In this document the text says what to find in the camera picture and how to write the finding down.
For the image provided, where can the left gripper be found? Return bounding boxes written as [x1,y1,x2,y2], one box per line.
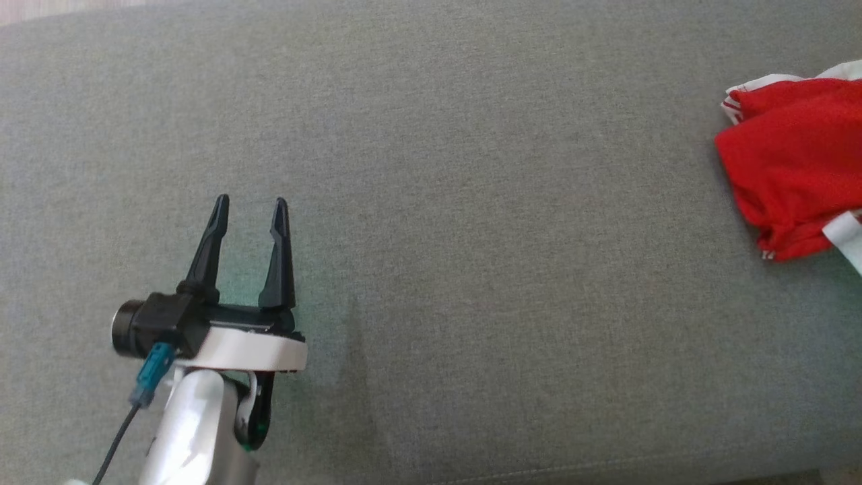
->
[176,194,309,373]

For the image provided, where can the red shorts with white trim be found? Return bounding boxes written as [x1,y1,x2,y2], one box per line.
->
[714,59,862,277]

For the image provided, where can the black cable with teal plug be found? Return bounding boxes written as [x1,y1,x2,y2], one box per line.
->
[91,342,177,485]

